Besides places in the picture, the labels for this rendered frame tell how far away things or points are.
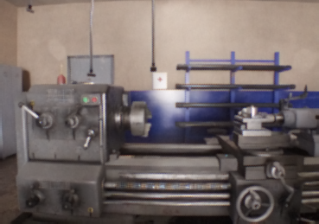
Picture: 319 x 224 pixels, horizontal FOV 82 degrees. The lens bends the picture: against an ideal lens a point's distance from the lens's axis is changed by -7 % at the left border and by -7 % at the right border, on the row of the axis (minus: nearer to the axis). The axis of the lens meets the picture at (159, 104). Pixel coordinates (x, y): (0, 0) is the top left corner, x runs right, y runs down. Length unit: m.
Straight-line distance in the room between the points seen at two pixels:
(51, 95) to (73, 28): 3.90
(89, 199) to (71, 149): 0.33
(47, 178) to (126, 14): 4.11
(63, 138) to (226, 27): 4.22
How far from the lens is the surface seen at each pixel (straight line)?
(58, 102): 1.36
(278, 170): 1.18
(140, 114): 1.34
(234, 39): 4.85
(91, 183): 1.24
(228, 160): 1.30
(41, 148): 1.47
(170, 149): 1.61
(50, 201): 1.41
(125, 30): 4.76
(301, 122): 1.68
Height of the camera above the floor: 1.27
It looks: 3 degrees down
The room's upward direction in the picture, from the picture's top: straight up
